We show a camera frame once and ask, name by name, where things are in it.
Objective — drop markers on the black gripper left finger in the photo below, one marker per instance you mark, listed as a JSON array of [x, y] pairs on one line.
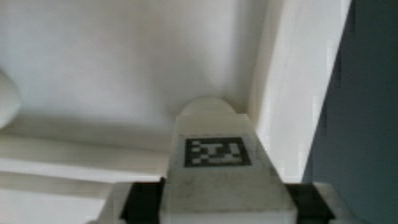
[[132, 203]]

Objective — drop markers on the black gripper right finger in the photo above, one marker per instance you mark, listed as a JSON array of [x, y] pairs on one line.
[[320, 204]]

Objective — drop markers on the white table leg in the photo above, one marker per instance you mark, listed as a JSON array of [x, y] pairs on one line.
[[223, 187]]

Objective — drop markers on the white square table top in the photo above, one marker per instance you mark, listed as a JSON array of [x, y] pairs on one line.
[[107, 62]]

